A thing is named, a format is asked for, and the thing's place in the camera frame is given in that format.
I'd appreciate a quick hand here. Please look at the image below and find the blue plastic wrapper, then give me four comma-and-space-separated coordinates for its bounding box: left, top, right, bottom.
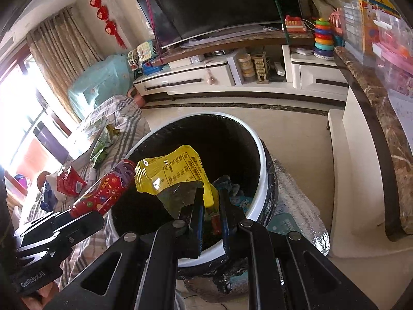
40, 181, 57, 212

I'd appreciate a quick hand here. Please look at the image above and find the red snack bag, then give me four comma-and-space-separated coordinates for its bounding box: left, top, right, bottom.
57, 167, 86, 197

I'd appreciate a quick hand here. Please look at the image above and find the red tube snack package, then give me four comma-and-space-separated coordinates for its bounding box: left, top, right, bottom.
69, 159, 136, 218

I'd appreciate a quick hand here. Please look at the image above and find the yellow snack bag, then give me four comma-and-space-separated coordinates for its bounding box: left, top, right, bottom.
134, 145, 219, 218

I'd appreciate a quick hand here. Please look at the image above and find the black white trash bin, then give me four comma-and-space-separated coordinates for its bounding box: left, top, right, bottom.
108, 112, 279, 278

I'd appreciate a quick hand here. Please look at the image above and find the person's left hand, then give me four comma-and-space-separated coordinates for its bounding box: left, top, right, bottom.
21, 282, 59, 310

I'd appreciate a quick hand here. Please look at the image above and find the brown round fruit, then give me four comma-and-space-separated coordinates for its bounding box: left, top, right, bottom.
36, 171, 50, 192

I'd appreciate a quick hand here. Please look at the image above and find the purple thermos bottle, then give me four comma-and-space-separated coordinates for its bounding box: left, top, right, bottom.
33, 121, 69, 165

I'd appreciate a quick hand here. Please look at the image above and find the green snack pouch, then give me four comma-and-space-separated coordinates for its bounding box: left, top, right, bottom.
90, 124, 121, 169

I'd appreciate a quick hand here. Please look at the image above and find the plaid blanket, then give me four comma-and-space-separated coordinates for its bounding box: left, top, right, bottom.
19, 94, 153, 291

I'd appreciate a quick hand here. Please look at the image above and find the teal covered furniture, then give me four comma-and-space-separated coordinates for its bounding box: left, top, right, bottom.
68, 54, 134, 120

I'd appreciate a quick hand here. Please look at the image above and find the marble counter shelf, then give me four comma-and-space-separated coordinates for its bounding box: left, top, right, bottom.
335, 47, 412, 242

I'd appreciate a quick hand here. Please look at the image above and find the beige curtain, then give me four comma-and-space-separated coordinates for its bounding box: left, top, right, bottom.
26, 6, 104, 122

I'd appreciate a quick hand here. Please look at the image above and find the toy telephone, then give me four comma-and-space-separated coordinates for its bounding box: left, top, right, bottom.
137, 40, 158, 63

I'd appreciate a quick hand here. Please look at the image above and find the white tv cabinet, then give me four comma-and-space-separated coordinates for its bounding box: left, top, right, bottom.
134, 45, 349, 102

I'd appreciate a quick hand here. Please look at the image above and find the red heart hanging decoration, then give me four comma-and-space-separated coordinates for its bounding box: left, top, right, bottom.
89, 0, 127, 50

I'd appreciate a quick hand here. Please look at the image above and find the red toy phone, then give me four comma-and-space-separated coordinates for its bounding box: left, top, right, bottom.
284, 15, 307, 34

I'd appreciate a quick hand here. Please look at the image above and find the black flat television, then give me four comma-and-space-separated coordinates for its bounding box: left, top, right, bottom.
137, 0, 302, 48

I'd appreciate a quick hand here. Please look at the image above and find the pink plastic storage box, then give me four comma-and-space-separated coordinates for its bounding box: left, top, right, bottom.
372, 10, 412, 99

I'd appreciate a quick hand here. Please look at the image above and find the rainbow stacking ring toy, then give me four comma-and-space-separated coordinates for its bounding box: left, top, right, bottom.
314, 18, 335, 60

